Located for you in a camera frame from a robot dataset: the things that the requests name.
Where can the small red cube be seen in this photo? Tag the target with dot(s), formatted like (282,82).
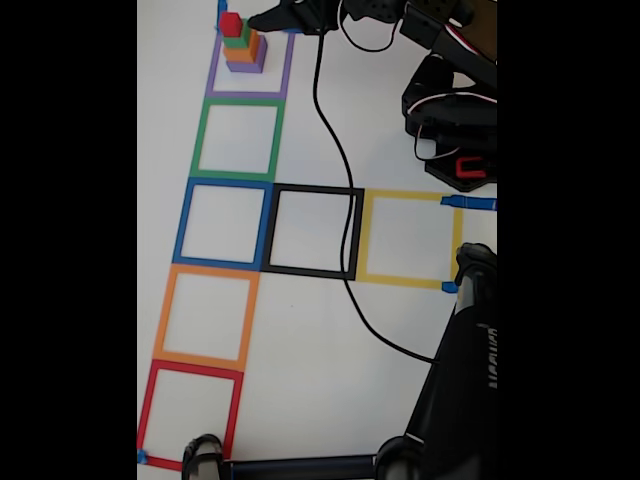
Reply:
(230,24)

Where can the green square block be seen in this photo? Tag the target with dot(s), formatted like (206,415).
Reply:
(235,42)

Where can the orange square block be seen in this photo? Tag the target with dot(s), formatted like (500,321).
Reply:
(237,54)

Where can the blue tape strip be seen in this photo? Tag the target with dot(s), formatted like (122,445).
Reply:
(142,456)
(449,287)
(292,31)
(222,6)
(475,203)

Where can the large purple square block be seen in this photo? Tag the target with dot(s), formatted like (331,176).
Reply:
(244,67)

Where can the brown cardboard panel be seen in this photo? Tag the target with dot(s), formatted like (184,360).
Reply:
(487,30)

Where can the black tripod stand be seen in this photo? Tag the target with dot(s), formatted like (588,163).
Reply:
(450,400)

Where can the purple square frame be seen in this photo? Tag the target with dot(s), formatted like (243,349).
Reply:
(247,94)

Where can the green square frame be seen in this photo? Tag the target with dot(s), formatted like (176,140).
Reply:
(232,175)

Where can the blue square frame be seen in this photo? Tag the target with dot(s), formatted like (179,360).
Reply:
(220,262)

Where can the black square frame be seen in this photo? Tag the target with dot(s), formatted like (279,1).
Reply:
(310,273)

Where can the yellow square frame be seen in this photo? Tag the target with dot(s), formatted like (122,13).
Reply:
(400,281)

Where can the orange square frame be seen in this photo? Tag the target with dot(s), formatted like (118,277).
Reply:
(200,361)

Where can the red square frame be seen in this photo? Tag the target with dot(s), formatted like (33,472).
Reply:
(192,369)

